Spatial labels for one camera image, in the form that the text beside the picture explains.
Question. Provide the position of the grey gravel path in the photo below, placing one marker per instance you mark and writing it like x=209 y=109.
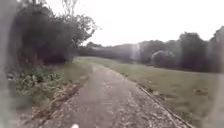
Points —
x=106 y=100

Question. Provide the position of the grass field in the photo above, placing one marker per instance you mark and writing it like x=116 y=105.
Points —
x=71 y=71
x=166 y=81

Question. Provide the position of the wood of dark trees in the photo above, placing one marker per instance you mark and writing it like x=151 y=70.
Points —
x=46 y=36

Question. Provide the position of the robot's own part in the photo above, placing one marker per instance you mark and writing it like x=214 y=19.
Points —
x=75 y=126

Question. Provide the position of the low green plants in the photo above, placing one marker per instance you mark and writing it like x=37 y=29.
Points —
x=36 y=85

